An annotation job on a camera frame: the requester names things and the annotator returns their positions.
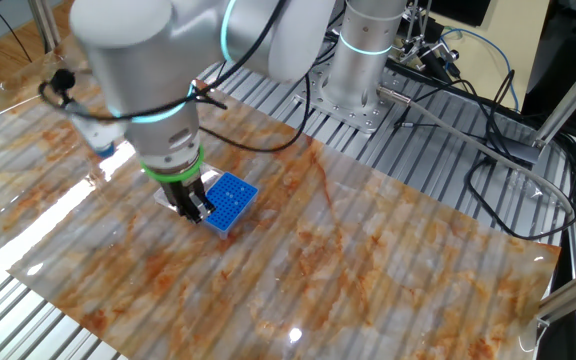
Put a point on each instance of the blue pipette tip holder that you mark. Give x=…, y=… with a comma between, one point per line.
x=233, y=200

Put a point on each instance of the grey adapter box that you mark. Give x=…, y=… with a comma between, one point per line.
x=523, y=150

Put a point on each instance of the black screen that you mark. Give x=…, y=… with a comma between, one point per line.
x=460, y=10

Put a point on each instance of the aluminium frame post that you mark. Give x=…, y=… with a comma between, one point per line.
x=573, y=295
x=568, y=100
x=43, y=20

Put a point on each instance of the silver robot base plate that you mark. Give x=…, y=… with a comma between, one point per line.
x=358, y=115

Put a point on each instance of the orange marble pattern mat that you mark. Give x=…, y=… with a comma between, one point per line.
x=318, y=250

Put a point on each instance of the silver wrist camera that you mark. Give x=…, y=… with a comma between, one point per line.
x=93, y=132

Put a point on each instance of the metal clamp stand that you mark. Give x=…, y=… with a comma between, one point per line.
x=428, y=45

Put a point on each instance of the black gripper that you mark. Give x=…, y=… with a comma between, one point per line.
x=183, y=190

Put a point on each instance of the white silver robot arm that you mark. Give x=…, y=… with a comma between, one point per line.
x=133, y=60

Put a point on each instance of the clear plastic holder lid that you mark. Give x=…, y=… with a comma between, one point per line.
x=213, y=176

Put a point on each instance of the beige cabinet panel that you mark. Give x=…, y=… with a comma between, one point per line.
x=518, y=30

